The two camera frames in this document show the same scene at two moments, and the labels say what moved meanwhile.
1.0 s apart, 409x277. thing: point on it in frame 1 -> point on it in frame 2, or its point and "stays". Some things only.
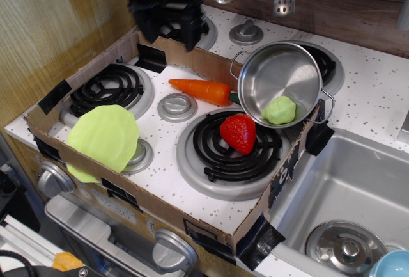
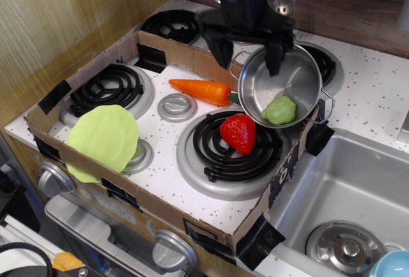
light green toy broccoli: [281, 110] stays
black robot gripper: [163, 5] -> [244, 15]
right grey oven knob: [171, 251] stays
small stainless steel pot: [279, 69] stays
